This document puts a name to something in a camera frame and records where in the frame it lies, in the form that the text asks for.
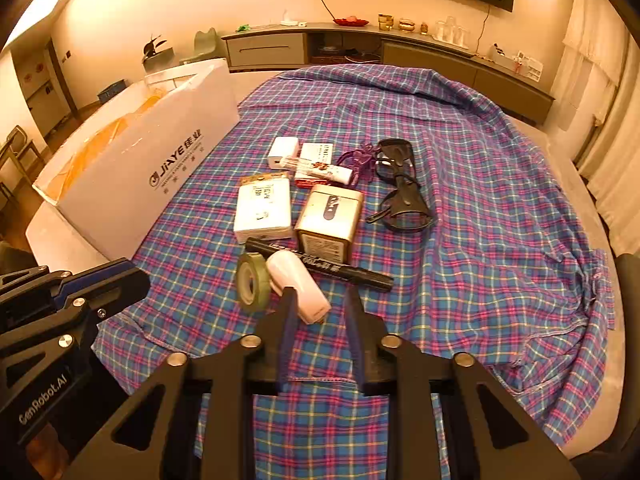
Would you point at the gold tin box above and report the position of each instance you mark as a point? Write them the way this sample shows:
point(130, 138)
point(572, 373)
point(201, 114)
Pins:
point(325, 220)

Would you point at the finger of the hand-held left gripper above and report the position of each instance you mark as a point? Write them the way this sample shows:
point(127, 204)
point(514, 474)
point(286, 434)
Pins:
point(115, 285)
point(25, 285)

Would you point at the blue plaid blanket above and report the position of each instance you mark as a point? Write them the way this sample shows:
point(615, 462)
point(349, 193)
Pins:
point(475, 260)

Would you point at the green plastic chair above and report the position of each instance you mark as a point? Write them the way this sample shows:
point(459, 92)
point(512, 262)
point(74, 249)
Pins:
point(207, 45)

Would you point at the blue storage crate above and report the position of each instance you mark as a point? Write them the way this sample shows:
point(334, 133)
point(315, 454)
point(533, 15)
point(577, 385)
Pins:
point(111, 92)

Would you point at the red and white small box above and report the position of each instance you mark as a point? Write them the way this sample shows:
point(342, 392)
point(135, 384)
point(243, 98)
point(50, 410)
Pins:
point(316, 151)

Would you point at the wooden chair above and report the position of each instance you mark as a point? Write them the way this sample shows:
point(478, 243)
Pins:
point(20, 150)

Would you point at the green tape roll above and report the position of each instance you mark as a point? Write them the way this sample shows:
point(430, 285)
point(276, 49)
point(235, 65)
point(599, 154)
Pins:
point(245, 285)

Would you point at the white tray with small things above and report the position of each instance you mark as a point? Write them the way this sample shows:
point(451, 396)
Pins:
point(515, 62)

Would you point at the black marker pen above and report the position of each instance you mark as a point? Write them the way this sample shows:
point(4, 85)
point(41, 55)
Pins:
point(350, 271)

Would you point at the white cardboard box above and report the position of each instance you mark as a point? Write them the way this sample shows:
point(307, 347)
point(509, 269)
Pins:
point(150, 160)

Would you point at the red fruit plate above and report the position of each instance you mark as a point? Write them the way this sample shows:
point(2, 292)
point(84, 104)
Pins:
point(351, 22)

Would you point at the white waste bin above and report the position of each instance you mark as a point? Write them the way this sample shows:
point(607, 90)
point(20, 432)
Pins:
point(160, 62)

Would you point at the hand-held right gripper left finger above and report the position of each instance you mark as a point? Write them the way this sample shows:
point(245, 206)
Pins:
point(287, 332)

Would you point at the white handheld device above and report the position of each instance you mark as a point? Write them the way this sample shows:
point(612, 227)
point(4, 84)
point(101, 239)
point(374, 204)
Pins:
point(292, 272)

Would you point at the grey long media cabinet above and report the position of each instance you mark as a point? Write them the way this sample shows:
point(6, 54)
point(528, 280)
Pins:
point(265, 50)

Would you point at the cluster of clear glass cups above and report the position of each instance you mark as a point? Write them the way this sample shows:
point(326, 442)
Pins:
point(450, 32)

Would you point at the white charger plug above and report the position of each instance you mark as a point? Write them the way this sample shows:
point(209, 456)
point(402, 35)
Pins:
point(282, 152)

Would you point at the cream curtain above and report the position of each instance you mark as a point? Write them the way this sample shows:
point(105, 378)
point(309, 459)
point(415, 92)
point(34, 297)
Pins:
point(605, 110)

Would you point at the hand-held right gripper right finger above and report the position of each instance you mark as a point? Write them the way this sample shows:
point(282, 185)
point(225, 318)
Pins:
point(354, 335)

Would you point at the gold glass jar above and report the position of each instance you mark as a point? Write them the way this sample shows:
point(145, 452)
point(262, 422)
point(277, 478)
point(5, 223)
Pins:
point(385, 22)
point(406, 25)

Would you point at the white tissue pack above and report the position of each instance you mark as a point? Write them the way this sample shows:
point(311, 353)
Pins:
point(290, 21)

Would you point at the purple hair clip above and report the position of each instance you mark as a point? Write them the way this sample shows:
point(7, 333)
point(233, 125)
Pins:
point(357, 160)

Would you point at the dark potted plant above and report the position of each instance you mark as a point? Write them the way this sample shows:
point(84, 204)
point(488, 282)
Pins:
point(152, 46)

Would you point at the clear bottle with red label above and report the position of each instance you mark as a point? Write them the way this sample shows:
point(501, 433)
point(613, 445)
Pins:
point(320, 168)

